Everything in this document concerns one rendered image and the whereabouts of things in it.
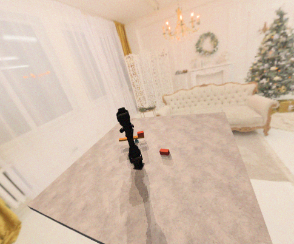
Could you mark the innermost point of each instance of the red rectangular block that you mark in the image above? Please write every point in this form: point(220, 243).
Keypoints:
point(164, 152)

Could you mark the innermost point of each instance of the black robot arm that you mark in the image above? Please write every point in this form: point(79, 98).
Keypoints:
point(135, 156)

